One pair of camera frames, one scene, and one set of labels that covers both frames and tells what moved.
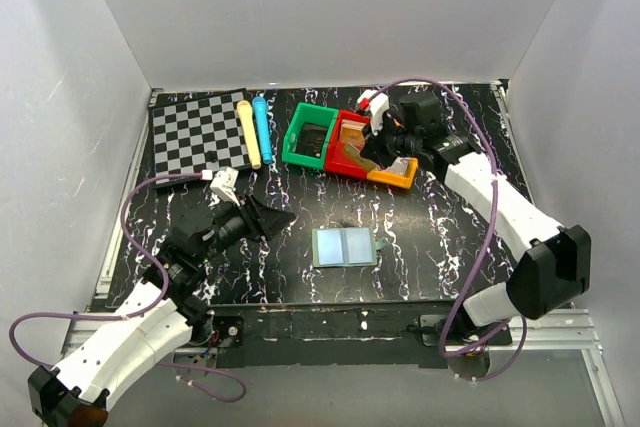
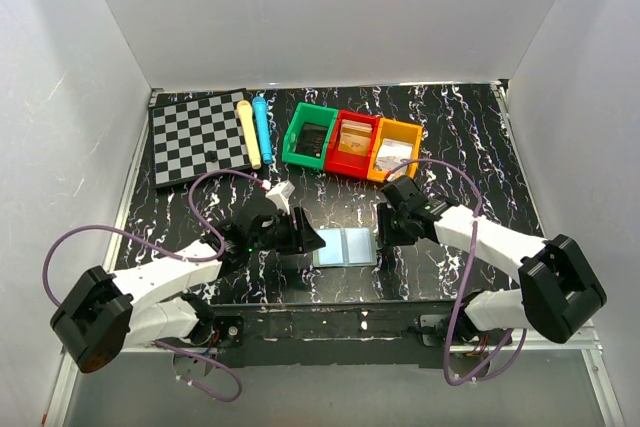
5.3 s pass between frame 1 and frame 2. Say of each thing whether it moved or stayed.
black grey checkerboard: stayed
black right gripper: moved
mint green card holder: stayed
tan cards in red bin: stayed
